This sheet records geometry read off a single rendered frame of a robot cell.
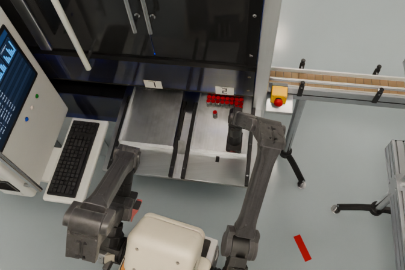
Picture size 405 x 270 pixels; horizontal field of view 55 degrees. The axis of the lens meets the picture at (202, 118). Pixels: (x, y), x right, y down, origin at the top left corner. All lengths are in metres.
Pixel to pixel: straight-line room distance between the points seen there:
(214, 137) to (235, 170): 0.19
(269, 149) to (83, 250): 0.56
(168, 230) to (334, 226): 1.65
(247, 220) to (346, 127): 1.88
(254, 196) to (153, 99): 0.96
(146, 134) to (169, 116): 0.15
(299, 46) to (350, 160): 1.06
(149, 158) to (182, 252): 0.76
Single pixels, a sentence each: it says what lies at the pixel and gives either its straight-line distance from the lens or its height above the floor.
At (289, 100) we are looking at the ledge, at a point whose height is 0.88.
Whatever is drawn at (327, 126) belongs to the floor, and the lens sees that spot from 2.97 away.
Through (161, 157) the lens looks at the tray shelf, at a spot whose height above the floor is 0.88.
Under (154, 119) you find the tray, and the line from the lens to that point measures 1.92.
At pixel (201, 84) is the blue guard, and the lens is 1.79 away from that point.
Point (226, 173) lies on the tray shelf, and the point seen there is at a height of 0.88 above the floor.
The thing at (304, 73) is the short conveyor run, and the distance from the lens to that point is 2.01.
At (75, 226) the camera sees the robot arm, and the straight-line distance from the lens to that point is 0.99.
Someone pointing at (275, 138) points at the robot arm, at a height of 1.50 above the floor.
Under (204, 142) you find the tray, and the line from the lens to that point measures 1.83.
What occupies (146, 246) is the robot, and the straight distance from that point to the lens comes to 1.17.
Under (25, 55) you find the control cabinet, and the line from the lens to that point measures 1.78.
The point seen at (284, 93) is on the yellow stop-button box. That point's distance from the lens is 1.80.
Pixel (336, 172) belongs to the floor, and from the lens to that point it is 2.82.
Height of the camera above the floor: 2.51
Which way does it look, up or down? 59 degrees down
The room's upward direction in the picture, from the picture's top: 6 degrees counter-clockwise
